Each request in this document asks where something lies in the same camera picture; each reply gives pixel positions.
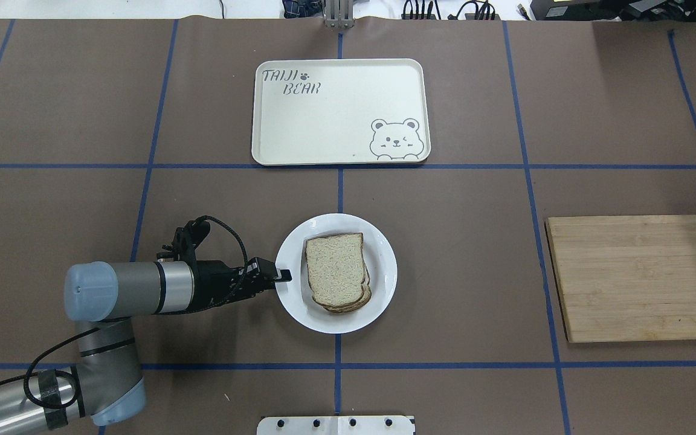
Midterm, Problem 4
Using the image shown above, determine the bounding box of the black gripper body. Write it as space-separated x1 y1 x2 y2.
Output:
192 260 263 312

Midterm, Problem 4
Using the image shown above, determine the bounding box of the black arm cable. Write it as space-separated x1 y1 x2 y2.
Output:
22 215 252 411

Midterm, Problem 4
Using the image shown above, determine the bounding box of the wooden cutting board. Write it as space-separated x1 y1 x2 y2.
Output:
545 214 696 343

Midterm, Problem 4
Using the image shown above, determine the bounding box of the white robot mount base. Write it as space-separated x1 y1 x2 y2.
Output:
256 415 416 434

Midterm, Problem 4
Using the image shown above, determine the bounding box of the cream bear serving tray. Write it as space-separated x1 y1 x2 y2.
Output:
251 58 433 166

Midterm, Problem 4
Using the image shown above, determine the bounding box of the bread slice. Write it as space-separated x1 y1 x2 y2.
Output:
308 265 372 314
306 233 367 277

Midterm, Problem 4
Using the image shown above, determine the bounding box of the white round plate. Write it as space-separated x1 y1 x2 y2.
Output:
275 214 398 334

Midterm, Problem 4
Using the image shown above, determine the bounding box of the aluminium frame post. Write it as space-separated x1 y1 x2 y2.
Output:
321 0 355 30

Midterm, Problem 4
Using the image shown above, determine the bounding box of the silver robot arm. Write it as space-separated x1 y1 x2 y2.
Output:
0 258 292 434

